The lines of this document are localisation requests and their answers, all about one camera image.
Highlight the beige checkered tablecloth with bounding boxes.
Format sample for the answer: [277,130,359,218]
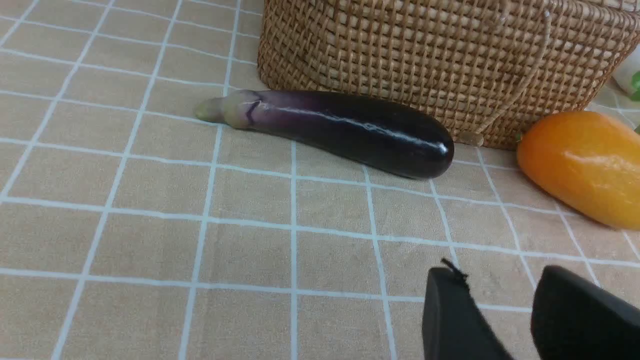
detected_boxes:
[0,0,640,360]

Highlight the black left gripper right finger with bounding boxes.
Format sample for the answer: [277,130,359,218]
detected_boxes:
[530,265,640,360]

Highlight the woven wicker basket green lining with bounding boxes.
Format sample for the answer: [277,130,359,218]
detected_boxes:
[257,0,640,150]

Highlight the white radish green leaves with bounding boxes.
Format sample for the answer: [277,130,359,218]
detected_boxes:
[612,58,640,102]

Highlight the dark purple eggplant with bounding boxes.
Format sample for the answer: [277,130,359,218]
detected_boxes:
[194,89,455,180]

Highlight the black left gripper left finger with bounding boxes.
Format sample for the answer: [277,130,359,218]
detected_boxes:
[422,259,513,360]

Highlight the yellow orange mango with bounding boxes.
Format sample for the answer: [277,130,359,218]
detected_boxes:
[516,111,640,231]

